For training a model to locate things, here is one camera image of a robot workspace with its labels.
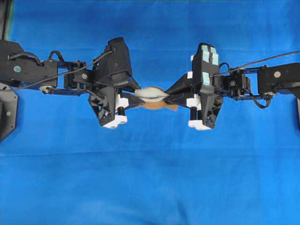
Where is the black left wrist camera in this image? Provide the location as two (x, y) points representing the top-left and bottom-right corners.
(93, 37), (133, 90)

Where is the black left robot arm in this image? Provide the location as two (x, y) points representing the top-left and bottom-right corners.
(0, 37), (144, 128)

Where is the white and brown sponge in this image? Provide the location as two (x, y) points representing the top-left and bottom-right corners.
(135, 87), (178, 111)

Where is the black taped right wrist camera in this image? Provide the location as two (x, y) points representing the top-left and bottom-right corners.
(192, 43), (221, 95)

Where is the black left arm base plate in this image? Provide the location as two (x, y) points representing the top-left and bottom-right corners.
(0, 83), (18, 142)

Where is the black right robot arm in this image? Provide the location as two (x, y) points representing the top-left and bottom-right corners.
(164, 62), (300, 130)

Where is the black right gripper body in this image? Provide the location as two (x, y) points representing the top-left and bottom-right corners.
(186, 72), (224, 130)

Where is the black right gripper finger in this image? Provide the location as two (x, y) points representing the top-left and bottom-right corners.
(163, 95), (195, 108)
(165, 75), (193, 95)

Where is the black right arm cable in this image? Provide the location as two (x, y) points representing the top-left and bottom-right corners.
(210, 50), (300, 77)

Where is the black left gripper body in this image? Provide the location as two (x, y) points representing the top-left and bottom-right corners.
(88, 86), (128, 129)

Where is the blue table cloth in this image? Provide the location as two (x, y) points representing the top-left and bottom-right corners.
(0, 0), (300, 225)

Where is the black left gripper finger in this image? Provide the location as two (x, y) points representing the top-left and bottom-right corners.
(126, 76), (141, 93)
(120, 92), (145, 110)

